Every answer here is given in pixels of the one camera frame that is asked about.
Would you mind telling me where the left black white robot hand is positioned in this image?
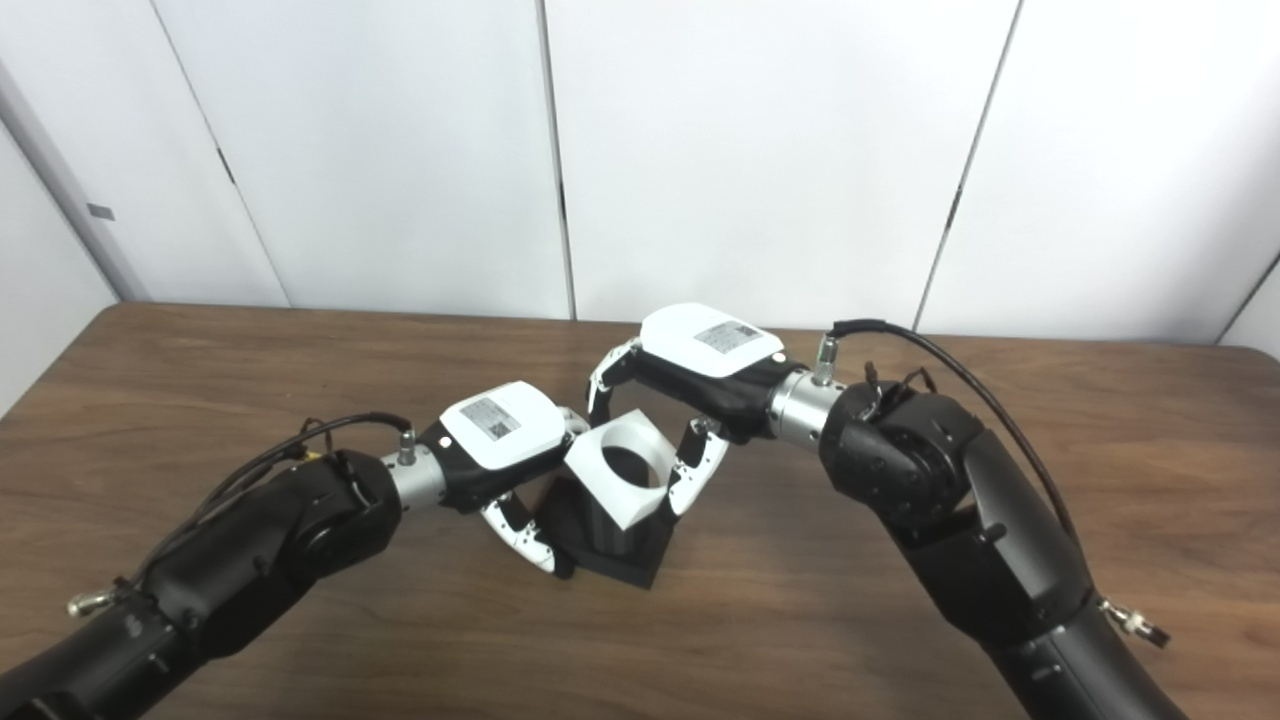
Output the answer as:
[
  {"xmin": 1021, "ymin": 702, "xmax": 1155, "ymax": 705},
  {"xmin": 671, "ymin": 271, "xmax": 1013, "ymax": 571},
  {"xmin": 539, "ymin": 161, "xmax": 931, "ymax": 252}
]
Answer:
[{"xmin": 425, "ymin": 380, "xmax": 591, "ymax": 579}]

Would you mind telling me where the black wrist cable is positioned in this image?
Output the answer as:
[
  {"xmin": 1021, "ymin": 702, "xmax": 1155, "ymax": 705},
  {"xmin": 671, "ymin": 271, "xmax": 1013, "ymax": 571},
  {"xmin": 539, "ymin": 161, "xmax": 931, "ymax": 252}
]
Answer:
[
  {"xmin": 68, "ymin": 413, "xmax": 416, "ymax": 616},
  {"xmin": 815, "ymin": 318, "xmax": 1171, "ymax": 649}
]

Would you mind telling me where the white square piece with hole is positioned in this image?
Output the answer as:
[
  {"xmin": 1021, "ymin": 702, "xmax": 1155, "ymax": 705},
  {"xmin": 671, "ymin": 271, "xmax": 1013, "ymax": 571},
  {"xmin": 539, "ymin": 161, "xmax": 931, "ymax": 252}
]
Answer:
[{"xmin": 563, "ymin": 410, "xmax": 679, "ymax": 530}]

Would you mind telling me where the black peg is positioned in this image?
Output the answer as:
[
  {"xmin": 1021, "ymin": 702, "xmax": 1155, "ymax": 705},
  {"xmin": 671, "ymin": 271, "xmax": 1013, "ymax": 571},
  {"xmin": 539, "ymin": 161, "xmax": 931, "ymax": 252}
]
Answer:
[{"xmin": 535, "ymin": 475, "xmax": 676, "ymax": 590}]

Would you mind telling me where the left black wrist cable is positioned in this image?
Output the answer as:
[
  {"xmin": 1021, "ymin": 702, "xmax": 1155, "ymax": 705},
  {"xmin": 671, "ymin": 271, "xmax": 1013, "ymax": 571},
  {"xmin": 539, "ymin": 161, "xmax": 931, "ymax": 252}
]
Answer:
[{"xmin": 68, "ymin": 413, "xmax": 416, "ymax": 616}]

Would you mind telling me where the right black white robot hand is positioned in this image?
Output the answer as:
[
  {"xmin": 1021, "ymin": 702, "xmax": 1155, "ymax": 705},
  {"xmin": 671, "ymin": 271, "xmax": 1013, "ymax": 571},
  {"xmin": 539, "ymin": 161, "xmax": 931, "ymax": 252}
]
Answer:
[{"xmin": 586, "ymin": 303, "xmax": 791, "ymax": 518}]

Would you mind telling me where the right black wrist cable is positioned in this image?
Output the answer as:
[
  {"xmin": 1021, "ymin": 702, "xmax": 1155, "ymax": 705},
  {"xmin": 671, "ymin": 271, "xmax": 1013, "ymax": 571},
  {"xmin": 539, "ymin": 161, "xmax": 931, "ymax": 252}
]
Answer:
[{"xmin": 815, "ymin": 318, "xmax": 1171, "ymax": 649}]

